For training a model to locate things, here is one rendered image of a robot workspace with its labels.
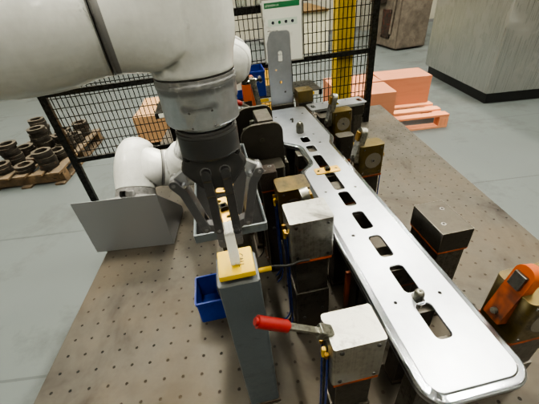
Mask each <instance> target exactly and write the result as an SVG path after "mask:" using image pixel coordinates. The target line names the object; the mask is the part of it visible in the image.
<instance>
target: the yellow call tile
mask: <svg viewBox="0 0 539 404"><path fill-rule="evenodd" d="M238 252H239V257H240V262H241V263H240V264H239V265H231V263H230V259H229V253H228V251H224V252H218V253H217V265H218V276H219V281H220V282H224V281H231V280H235V279H239V278H243V277H250V276H254V275H256V269H255V265H254V261H253V254H252V249H251V247H250V246H248V247H244V248H239V249H238Z"/></svg>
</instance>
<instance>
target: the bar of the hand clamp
mask: <svg viewBox="0 0 539 404"><path fill-rule="evenodd" d="M257 81H259V83H261V82H262V79H261V76H260V75H259V76H258V79H256V78H254V77H249V80H248V82H246V84H249V85H251V88H252V92H253V97H254V100H255V103H256V105H261V99H260V95H259V93H258V89H257V84H256V83H257Z"/></svg>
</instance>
